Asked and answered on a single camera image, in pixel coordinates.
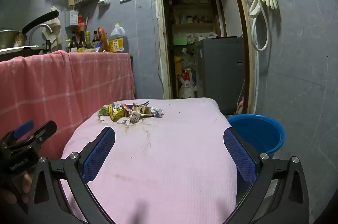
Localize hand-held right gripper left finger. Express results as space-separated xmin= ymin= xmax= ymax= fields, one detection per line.
xmin=28 ymin=126 xmax=117 ymax=224

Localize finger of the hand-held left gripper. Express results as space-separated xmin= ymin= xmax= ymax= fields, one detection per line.
xmin=0 ymin=120 xmax=35 ymax=147
xmin=7 ymin=121 xmax=57 ymax=153

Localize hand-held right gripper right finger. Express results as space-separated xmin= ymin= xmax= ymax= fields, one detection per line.
xmin=223 ymin=128 xmax=310 ymax=224

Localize blue plastic basin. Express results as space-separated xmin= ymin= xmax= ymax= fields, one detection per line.
xmin=226 ymin=114 xmax=286 ymax=161

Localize pile of wrappers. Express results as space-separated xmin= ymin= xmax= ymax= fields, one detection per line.
xmin=97 ymin=101 xmax=164 ymax=125

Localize person's left hand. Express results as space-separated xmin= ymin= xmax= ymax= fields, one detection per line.
xmin=0 ymin=171 xmax=33 ymax=205

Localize pink checked cloth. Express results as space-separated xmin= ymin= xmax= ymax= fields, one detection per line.
xmin=0 ymin=50 xmax=135 ymax=182

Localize pink floral blanket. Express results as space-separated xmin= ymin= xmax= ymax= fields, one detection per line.
xmin=60 ymin=97 xmax=238 ymax=224

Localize white red printed sack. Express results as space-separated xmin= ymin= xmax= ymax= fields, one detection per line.
xmin=178 ymin=68 xmax=197 ymax=99

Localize dark sauce bottle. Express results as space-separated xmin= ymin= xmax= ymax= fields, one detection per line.
xmin=92 ymin=31 xmax=101 ymax=50
xmin=69 ymin=31 xmax=79 ymax=53

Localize red capped sauce bottle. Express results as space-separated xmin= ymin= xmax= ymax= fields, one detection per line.
xmin=77 ymin=25 xmax=87 ymax=53

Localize yellow capped bottle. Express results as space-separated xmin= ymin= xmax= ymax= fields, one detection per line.
xmin=85 ymin=31 xmax=93 ymax=50

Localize metal faucet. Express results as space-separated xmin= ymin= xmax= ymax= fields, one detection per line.
xmin=28 ymin=24 xmax=53 ymax=46

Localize cream hanging cloth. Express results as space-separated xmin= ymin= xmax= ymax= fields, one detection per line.
xmin=42 ymin=6 xmax=62 ymax=43

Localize yellow bag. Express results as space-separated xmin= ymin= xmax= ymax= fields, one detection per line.
xmin=174 ymin=55 xmax=185 ymax=77

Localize large cooking oil jug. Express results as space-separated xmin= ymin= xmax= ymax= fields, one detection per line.
xmin=109 ymin=23 xmax=129 ymax=53

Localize wooden storage shelf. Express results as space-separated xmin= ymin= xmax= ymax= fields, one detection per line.
xmin=169 ymin=0 xmax=219 ymax=37

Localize metal pan with black handle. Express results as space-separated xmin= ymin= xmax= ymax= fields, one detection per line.
xmin=0 ymin=11 xmax=60 ymax=50

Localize grey metal wall box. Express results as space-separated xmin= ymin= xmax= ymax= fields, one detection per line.
xmin=65 ymin=10 xmax=80 ymax=28

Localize white shower hose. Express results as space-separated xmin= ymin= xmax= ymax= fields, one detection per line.
xmin=249 ymin=0 xmax=270 ymax=52

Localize wooden door frame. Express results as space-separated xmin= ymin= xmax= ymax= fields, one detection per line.
xmin=152 ymin=0 xmax=260 ymax=114

